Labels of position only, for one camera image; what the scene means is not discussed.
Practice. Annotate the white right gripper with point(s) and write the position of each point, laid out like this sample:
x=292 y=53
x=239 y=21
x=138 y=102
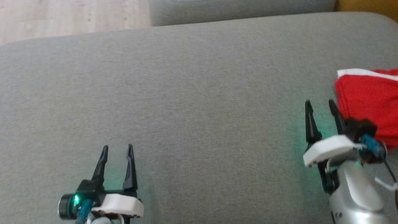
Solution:
x=329 y=147

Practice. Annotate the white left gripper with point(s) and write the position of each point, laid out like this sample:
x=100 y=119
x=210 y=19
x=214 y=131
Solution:
x=121 y=205

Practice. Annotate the red cloth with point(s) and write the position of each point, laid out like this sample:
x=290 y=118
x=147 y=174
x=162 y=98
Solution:
x=370 y=99

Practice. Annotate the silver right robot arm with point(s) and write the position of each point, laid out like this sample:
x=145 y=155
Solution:
x=357 y=193

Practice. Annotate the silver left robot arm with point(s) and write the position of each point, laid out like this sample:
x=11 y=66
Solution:
x=101 y=221

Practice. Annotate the large grey sofa seat cushion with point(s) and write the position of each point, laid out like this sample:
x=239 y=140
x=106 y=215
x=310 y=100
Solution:
x=192 y=109

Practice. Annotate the wide yellow sofa backrest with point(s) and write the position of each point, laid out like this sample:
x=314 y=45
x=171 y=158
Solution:
x=370 y=7

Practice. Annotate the medium grey sofa seat cushion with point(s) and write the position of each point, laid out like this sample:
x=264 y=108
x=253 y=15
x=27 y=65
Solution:
x=242 y=11

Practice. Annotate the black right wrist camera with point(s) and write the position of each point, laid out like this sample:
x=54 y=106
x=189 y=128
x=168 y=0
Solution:
x=360 y=127

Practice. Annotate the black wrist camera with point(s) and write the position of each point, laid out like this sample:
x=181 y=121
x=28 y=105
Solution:
x=67 y=207
x=360 y=127

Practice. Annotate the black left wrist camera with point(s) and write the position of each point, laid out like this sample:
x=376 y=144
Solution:
x=67 y=207

